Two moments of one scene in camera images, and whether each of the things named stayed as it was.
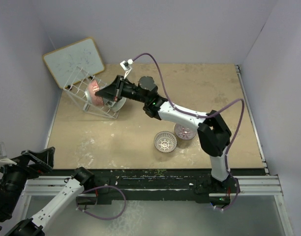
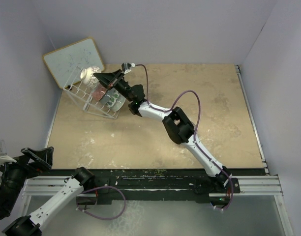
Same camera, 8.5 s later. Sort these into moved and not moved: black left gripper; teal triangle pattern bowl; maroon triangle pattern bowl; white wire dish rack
Moved: maroon triangle pattern bowl
Not moved: teal triangle pattern bowl; black left gripper; white wire dish rack
